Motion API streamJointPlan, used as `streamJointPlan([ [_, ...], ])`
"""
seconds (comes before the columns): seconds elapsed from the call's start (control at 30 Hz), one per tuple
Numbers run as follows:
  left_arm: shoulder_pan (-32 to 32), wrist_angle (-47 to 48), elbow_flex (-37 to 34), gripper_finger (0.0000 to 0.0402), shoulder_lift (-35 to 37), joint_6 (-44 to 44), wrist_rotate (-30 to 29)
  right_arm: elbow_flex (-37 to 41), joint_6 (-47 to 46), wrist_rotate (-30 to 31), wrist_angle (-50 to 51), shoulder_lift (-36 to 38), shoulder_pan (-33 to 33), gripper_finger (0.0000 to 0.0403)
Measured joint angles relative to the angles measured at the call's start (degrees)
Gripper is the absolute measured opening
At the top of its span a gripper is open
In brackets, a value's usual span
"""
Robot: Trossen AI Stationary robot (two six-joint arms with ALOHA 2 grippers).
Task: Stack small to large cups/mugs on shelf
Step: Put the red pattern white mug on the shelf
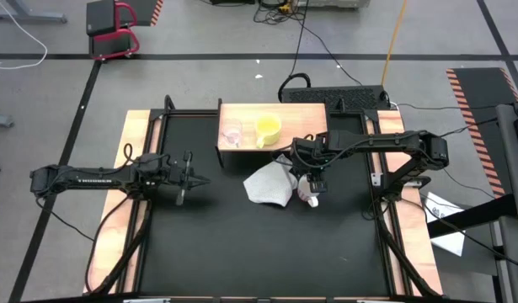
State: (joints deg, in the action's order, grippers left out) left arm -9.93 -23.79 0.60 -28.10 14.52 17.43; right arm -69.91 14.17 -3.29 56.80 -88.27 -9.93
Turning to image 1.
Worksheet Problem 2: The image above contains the grey flat device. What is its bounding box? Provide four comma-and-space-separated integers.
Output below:
296, 0, 371, 10

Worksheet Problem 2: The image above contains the black aluminium table frame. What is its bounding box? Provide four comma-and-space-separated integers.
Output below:
83, 94, 444, 303

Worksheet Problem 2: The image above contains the black perforated computer case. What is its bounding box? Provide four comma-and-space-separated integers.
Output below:
280, 85, 391, 113

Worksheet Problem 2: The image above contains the yellow mug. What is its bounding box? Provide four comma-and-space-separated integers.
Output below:
254, 114, 283, 150

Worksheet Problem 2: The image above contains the black slanted beam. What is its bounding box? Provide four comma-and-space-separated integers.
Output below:
426, 195, 518, 239

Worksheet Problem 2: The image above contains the yellow cable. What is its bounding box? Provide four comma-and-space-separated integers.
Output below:
380, 0, 409, 87

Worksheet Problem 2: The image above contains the thick black looped cable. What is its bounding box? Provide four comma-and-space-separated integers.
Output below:
277, 72, 312, 104

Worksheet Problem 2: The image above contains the thin black cable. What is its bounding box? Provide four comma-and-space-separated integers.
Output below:
391, 98, 518, 113
302, 23, 364, 87
290, 0, 310, 79

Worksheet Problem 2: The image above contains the grey table leg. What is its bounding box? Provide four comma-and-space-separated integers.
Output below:
0, 0, 68, 24

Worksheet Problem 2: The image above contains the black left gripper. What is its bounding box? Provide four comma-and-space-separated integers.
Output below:
157, 151, 212, 207

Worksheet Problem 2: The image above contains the grey waffle cloth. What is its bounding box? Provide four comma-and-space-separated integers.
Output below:
243, 153, 301, 208

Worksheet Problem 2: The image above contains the red white patterned mug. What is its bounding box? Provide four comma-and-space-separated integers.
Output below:
296, 174, 321, 209

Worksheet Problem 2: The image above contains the red black step stool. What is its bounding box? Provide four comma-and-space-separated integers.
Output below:
85, 0, 141, 62

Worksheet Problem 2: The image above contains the tangled black cable bundle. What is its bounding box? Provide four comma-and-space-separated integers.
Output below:
253, 0, 307, 25

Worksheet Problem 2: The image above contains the black cable harness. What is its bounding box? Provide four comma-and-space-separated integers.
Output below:
84, 195, 154, 295
374, 201, 441, 298

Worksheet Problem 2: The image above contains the white paper sheet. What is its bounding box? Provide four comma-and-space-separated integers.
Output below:
422, 191, 466, 257

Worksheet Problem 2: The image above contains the large black orange-striped ramp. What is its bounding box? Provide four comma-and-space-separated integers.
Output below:
446, 66, 518, 199

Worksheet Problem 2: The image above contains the clear glass mug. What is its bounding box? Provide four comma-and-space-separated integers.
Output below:
219, 119, 244, 149

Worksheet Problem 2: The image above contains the wooden shelf with black legs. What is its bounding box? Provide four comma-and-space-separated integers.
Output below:
216, 103, 333, 170

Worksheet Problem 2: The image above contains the small black orange-striped panel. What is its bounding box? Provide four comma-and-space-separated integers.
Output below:
127, 0, 164, 27

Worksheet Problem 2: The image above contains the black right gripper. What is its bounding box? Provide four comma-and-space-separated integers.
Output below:
291, 134, 331, 194

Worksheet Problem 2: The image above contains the white cable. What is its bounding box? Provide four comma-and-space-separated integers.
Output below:
0, 0, 49, 71

